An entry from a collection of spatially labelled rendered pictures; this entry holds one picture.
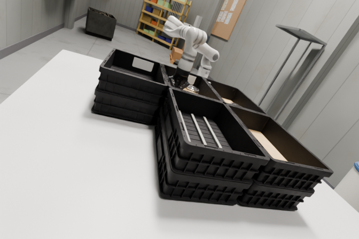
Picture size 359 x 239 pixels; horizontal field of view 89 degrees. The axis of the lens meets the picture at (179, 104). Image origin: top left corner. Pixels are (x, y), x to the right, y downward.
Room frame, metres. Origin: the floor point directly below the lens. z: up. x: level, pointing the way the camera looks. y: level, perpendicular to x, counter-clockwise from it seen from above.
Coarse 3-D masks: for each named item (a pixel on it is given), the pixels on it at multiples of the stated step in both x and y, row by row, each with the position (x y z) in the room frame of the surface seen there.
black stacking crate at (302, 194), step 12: (252, 192) 0.53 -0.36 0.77; (264, 192) 0.54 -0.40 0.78; (276, 192) 0.54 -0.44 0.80; (288, 192) 0.56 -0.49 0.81; (300, 192) 0.58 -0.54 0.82; (312, 192) 0.60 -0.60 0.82; (252, 204) 0.53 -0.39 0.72; (264, 204) 0.56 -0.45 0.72; (276, 204) 0.57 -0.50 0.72; (288, 204) 0.59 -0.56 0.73
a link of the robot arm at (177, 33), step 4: (164, 28) 1.18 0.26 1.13; (168, 28) 1.17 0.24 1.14; (176, 28) 1.09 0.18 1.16; (180, 28) 1.04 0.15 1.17; (164, 32) 1.20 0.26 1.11; (168, 32) 1.14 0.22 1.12; (172, 32) 1.11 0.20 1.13; (176, 32) 1.07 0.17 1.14; (180, 32) 1.03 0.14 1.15; (172, 36) 1.17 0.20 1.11; (176, 36) 1.10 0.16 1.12; (180, 36) 1.05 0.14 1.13
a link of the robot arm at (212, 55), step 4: (196, 44) 1.31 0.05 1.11; (204, 44) 1.36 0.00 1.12; (196, 48) 1.33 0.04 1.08; (200, 48) 1.34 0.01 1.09; (204, 48) 1.36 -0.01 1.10; (208, 48) 1.39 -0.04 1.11; (200, 52) 1.37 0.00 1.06; (204, 52) 1.38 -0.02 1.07; (208, 52) 1.39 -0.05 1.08; (212, 52) 1.42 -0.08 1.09; (216, 52) 1.44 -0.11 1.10; (208, 56) 1.41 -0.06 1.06; (212, 56) 1.42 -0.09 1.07; (216, 56) 1.45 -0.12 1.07; (212, 60) 1.44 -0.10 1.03; (216, 60) 1.47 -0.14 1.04
